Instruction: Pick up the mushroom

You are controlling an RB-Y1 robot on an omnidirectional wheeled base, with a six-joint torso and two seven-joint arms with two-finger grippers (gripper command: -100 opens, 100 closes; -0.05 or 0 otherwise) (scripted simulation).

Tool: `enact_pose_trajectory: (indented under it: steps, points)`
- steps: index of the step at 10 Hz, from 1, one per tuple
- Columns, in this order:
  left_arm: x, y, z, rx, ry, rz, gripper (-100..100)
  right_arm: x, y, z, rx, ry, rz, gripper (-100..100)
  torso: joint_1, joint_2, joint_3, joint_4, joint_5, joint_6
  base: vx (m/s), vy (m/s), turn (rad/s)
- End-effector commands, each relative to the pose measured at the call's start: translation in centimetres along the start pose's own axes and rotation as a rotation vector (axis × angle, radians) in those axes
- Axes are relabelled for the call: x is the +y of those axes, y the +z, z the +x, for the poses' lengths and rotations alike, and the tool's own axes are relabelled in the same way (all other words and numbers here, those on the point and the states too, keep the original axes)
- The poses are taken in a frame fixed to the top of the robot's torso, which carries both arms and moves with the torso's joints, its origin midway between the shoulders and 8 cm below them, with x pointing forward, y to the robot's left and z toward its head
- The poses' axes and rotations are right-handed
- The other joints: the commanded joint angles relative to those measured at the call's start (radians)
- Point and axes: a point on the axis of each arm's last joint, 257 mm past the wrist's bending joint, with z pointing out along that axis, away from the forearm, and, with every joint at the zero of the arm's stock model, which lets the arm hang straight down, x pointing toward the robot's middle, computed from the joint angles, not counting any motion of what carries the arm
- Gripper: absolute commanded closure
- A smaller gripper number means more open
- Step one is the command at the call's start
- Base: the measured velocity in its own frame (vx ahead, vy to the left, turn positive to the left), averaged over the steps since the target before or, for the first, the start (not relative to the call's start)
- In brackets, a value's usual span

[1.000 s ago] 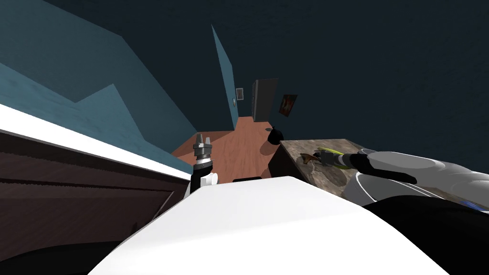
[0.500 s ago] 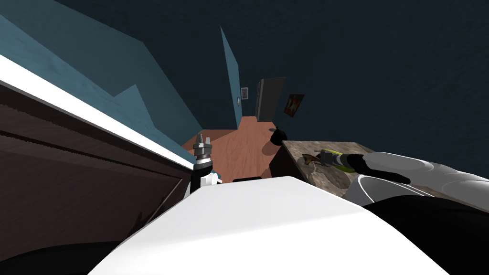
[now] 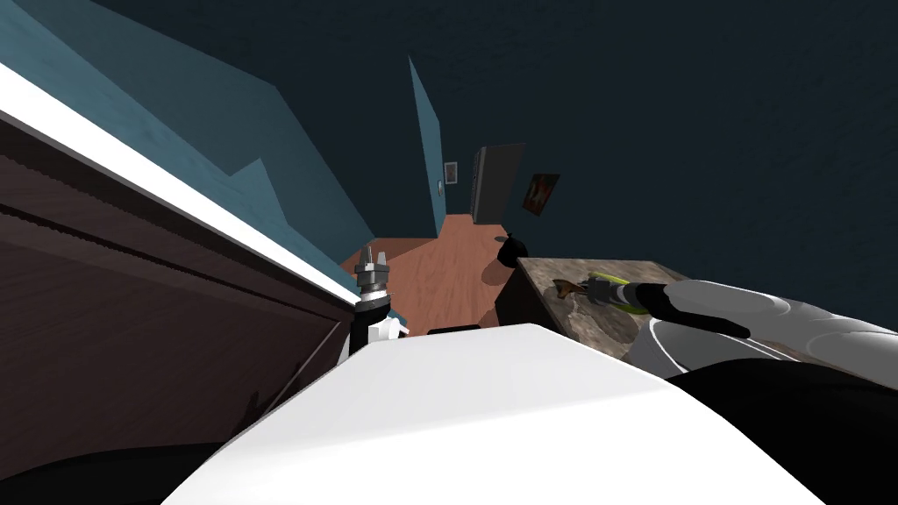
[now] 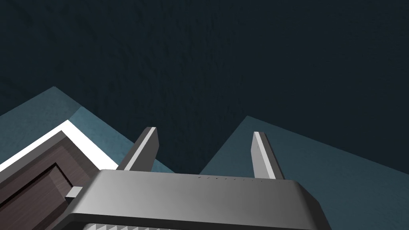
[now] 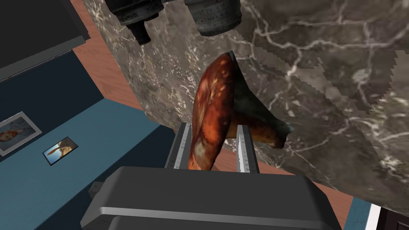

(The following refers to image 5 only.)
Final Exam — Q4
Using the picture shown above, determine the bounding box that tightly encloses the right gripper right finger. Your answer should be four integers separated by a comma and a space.
235, 124, 260, 174

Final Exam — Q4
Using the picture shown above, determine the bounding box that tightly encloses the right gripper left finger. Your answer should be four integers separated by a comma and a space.
164, 122, 193, 170

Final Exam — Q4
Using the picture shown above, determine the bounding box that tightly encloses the grey framed picture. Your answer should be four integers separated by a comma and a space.
0, 111, 43, 157

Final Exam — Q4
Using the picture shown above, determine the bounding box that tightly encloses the brown crusty bread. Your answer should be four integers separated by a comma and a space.
188, 50, 295, 171

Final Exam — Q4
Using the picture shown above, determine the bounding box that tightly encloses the black framed picture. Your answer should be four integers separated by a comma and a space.
42, 136, 79, 167

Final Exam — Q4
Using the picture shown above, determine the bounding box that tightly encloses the grey round can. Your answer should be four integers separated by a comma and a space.
183, 0, 243, 37

